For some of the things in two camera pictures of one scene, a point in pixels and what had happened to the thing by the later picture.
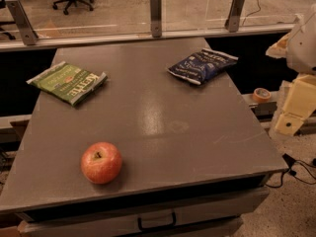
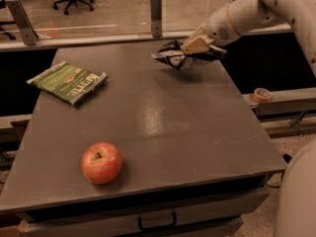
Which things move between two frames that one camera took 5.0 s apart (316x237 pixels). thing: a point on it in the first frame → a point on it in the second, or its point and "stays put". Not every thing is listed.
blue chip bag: x=202 y=64 → x=171 y=53
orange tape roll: x=261 y=95 stays put
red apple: x=101 y=162 stays put
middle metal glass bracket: x=156 y=14 stays put
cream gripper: x=304 y=51 → x=217 y=27
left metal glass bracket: x=22 y=21 stays put
